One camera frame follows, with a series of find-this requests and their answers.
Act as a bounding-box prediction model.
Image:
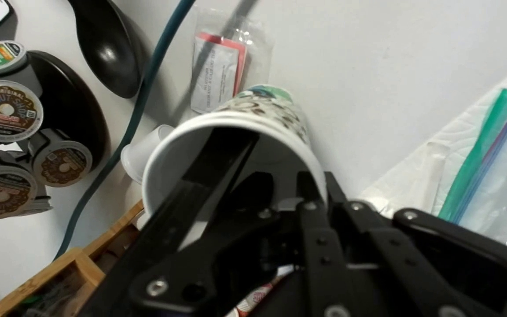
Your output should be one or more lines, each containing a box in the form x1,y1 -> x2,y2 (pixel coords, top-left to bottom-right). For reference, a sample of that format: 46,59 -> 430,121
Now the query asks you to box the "green cable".
51,0 -> 197,262

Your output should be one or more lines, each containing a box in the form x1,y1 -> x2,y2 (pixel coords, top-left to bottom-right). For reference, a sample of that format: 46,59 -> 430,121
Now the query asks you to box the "wooden condiment organiser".
0,200 -> 151,317

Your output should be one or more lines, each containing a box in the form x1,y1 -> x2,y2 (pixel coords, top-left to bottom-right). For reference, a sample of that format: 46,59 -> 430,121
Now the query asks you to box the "clear plastic straw container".
188,27 -> 257,119

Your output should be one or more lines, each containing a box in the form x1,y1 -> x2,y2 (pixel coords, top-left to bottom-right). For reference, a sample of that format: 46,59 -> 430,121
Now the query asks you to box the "clear zip bag green seal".
428,87 -> 507,256

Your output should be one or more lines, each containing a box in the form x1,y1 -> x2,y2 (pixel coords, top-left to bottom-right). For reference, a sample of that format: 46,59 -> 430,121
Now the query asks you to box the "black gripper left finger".
78,128 -> 303,317

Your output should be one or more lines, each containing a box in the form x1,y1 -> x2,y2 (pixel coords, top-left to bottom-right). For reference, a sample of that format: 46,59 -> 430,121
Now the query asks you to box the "patterned paper coffee cup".
139,84 -> 329,217

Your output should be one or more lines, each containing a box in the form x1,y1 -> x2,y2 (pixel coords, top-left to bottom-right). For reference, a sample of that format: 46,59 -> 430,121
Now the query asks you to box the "clear zip plastic bag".
357,57 -> 507,256

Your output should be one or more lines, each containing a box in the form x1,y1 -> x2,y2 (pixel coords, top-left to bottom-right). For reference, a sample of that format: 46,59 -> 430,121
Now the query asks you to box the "black plastic spoon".
67,0 -> 144,101

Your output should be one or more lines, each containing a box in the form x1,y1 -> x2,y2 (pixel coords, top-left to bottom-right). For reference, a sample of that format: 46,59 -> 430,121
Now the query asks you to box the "black wire pod carousel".
0,40 -> 113,251

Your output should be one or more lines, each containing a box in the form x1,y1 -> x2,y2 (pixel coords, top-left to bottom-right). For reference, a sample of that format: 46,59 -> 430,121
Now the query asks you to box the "small white creamer cup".
118,124 -> 174,186

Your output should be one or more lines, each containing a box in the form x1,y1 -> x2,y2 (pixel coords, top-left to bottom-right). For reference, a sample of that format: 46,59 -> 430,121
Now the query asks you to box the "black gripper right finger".
296,170 -> 507,317

